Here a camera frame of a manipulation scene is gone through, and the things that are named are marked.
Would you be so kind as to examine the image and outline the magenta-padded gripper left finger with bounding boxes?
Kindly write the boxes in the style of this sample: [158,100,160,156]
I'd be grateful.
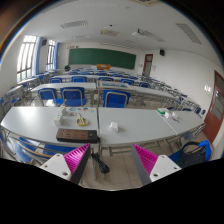
[39,143,92,185]

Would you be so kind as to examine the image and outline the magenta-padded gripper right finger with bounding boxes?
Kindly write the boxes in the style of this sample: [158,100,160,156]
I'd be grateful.
[130,143,182,186]

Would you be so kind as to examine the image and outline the black bag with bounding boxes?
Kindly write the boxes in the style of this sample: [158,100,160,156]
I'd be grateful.
[176,141,208,169]

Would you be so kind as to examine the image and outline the dark power strip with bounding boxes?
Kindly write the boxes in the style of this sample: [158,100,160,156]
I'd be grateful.
[55,127,99,144]

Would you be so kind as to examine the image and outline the small white box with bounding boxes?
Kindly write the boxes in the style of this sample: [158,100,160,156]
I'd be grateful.
[163,110,179,121]

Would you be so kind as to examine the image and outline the small white carton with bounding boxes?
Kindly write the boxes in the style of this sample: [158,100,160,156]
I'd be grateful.
[59,106,71,117]

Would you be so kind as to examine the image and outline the red-brown door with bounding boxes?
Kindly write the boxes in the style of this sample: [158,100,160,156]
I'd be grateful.
[203,70,224,144]

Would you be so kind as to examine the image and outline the rows of white classroom desks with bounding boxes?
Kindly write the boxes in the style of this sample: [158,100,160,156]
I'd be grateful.
[4,68,201,108]

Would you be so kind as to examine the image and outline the group of blue classroom chairs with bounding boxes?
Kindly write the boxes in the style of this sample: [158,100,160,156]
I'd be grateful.
[0,68,208,116]

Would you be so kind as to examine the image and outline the shallow rectangular tray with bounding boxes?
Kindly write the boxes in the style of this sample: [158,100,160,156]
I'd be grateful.
[97,80,132,90]

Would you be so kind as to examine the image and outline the brown door with window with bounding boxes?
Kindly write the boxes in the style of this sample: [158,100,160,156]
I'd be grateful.
[142,53,154,78]

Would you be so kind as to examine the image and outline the blue curtain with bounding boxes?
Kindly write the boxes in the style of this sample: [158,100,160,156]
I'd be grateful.
[54,42,60,70]
[34,36,44,76]

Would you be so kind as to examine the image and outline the orange lectern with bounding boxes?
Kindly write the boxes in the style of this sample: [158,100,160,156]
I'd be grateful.
[96,63,112,71]

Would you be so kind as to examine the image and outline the narrow multi-pane window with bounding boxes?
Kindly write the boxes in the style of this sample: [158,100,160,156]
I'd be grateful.
[45,39,57,72]

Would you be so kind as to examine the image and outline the large multi-pane window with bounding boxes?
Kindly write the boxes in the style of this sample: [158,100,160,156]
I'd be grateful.
[16,34,38,83]

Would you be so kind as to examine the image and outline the green chalkboard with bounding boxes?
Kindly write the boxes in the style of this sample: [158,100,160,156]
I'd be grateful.
[68,48,137,70]

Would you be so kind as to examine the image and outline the ceiling projector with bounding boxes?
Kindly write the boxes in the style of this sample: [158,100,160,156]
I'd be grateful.
[131,29,145,38]

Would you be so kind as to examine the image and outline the group of ceiling light panels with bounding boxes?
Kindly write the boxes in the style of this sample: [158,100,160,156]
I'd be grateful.
[59,0,204,48]

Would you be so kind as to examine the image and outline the ceiling air conditioner unit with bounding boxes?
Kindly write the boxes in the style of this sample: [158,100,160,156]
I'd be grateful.
[100,29,120,37]

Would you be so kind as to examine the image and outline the blue chair with metal frame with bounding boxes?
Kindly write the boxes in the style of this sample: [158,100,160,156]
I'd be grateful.
[168,139,213,169]
[37,87,64,108]
[42,143,78,157]
[59,86,88,108]
[14,136,44,164]
[102,89,132,109]

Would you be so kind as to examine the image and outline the black power cable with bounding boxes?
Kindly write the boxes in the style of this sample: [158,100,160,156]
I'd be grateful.
[89,141,111,175]

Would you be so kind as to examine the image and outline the yellow-handled scissors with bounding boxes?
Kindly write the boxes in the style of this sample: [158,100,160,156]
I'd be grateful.
[75,113,90,127]

